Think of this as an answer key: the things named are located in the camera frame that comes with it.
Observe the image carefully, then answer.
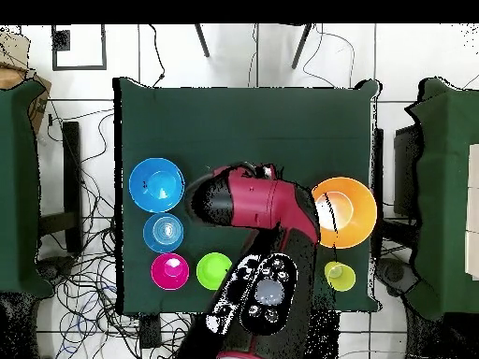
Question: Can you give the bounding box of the large orange bowl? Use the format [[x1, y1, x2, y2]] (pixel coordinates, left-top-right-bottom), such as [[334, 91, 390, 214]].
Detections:
[[311, 176, 378, 251]]

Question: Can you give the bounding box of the dark green table cloth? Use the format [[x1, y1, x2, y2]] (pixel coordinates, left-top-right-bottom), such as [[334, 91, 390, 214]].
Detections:
[[112, 77, 383, 315]]

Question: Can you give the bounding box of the green bowl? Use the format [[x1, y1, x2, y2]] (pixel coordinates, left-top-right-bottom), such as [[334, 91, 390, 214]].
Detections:
[[196, 251, 235, 292]]

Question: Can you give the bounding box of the large blue bowl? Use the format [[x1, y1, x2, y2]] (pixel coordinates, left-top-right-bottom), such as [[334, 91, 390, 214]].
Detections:
[[127, 157, 186, 214]]

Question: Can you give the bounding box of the light blue shallow bowl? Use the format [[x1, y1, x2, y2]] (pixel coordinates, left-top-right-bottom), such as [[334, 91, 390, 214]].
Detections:
[[142, 212, 185, 254]]

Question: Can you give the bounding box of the pink bowl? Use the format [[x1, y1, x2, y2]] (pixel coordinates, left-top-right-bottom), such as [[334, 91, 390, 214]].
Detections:
[[150, 252, 191, 292]]

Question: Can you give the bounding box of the pale yellow cup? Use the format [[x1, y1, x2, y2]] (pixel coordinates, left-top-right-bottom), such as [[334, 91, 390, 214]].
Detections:
[[324, 260, 357, 293]]

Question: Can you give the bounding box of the black computer case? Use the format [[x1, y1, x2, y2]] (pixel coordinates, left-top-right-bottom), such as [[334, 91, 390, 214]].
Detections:
[[392, 124, 422, 218]]

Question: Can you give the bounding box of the grey chair base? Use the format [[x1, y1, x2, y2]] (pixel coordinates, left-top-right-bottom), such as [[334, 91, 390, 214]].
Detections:
[[375, 257, 419, 298], [35, 255, 78, 287]]

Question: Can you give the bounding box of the green cloth side table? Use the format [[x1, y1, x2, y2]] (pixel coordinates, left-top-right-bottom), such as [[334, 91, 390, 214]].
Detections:
[[0, 79, 53, 300], [403, 77, 479, 321]]

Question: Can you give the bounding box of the cardboard box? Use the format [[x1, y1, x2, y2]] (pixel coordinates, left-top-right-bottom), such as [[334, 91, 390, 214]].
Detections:
[[0, 31, 52, 136]]

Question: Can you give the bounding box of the black cable with plug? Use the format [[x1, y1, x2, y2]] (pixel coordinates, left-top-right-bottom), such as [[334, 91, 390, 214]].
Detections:
[[148, 23, 167, 88]]

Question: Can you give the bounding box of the camera tripod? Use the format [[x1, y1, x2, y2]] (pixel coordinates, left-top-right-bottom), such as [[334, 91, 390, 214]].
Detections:
[[193, 22, 312, 71]]

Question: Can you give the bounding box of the black metal frame bar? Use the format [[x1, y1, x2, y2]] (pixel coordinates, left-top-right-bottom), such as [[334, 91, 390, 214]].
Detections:
[[38, 121, 84, 255]]

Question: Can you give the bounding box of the black square floor frame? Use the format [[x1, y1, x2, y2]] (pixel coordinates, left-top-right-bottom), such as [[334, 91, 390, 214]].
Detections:
[[51, 24, 108, 71]]

